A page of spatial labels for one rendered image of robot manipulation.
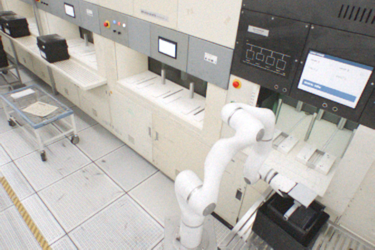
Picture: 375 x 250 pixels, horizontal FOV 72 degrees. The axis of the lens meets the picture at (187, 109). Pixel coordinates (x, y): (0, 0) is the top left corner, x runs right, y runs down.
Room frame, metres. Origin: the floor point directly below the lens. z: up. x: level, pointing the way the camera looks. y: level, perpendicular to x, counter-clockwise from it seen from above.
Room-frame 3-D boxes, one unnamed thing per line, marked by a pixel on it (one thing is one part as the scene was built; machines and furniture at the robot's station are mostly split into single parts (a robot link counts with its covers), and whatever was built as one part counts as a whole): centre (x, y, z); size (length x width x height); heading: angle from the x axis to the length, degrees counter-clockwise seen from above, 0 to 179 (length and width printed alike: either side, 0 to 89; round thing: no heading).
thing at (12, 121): (2.50, 1.73, 0.24); 0.97 x 0.52 x 0.48; 53
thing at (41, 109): (2.37, 1.61, 0.47); 0.31 x 0.23 x 0.02; 71
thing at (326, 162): (1.39, -0.92, 0.89); 0.22 x 0.21 x 0.04; 140
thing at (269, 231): (0.89, -0.60, 0.85); 0.28 x 0.28 x 0.17; 44
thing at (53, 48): (3.00, 1.68, 0.93); 0.30 x 0.28 x 0.26; 47
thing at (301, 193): (0.89, -0.60, 0.93); 0.24 x 0.20 x 0.32; 134
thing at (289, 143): (1.56, -0.71, 0.89); 0.22 x 0.21 x 0.04; 140
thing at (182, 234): (0.81, -0.07, 0.85); 0.19 x 0.19 x 0.18
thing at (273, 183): (0.97, -0.52, 1.06); 0.11 x 0.10 x 0.07; 44
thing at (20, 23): (3.77, 2.60, 0.93); 0.30 x 0.28 x 0.26; 53
